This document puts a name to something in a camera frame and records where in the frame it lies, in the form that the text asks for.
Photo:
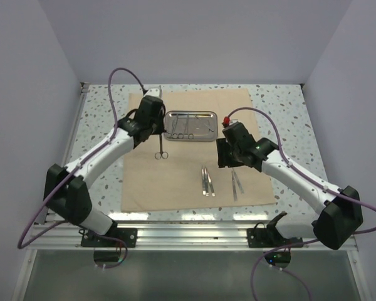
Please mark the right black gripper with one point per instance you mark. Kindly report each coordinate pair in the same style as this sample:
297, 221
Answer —
224, 159

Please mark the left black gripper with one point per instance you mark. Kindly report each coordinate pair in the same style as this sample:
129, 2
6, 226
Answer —
161, 128

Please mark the steel scalpel handle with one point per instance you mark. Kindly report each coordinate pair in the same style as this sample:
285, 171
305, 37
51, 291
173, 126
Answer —
237, 180
234, 192

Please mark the steel tweezers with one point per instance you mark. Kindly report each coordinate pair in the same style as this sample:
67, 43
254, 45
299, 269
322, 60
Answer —
209, 184
205, 190

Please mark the steel scissors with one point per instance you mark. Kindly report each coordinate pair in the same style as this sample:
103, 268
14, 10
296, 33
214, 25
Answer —
161, 154

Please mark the beige cloth wrap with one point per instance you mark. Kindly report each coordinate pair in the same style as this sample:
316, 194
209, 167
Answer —
175, 183

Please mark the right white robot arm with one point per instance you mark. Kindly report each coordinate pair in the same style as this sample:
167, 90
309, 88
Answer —
336, 218

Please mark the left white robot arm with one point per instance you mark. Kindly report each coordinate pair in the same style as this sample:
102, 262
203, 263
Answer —
67, 188

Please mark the steel instrument tray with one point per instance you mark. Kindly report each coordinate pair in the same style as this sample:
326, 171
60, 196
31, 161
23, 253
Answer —
203, 124

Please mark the steel forceps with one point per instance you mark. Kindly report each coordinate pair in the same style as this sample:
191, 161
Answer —
187, 134
174, 126

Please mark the left side aluminium rail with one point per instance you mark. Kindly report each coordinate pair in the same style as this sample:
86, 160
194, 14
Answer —
81, 100

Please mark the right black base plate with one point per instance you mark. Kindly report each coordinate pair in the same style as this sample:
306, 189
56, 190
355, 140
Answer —
267, 236

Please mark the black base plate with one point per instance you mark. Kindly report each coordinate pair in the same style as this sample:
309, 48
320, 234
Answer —
115, 237
267, 236

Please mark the aluminium mounting rail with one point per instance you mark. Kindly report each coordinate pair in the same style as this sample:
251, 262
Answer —
159, 236

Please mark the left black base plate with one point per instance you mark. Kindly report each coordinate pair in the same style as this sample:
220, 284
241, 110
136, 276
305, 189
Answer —
115, 237

